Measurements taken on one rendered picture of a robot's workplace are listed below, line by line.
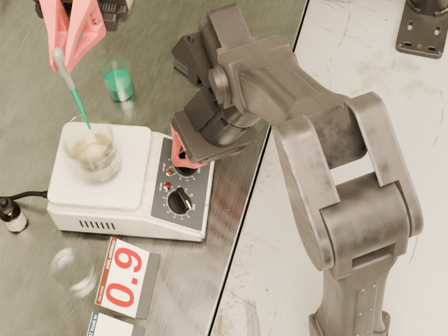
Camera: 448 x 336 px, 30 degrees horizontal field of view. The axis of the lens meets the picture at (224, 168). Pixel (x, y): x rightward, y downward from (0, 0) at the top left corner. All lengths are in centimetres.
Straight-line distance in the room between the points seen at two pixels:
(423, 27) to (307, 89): 57
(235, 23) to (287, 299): 36
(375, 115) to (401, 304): 45
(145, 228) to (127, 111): 21
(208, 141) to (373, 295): 32
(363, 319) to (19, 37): 74
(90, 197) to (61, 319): 16
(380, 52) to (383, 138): 59
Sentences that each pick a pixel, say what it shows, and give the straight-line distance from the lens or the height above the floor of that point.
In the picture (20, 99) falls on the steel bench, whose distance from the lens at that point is 127.
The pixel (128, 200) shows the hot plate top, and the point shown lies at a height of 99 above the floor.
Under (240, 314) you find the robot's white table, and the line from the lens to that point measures 107.
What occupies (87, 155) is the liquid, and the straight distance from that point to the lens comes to 105.
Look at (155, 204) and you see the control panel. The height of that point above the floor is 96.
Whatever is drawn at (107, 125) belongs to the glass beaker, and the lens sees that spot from 102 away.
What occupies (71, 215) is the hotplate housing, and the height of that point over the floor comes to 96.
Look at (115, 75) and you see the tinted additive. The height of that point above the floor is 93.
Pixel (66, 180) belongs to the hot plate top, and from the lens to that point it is 108.
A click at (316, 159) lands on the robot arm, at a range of 67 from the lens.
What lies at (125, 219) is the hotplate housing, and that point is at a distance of 107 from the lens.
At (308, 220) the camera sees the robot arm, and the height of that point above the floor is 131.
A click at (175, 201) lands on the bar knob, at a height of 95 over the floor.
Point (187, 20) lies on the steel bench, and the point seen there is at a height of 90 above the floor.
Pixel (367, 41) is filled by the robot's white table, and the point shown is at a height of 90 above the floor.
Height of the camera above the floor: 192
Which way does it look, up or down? 62 degrees down
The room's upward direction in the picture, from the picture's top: 6 degrees counter-clockwise
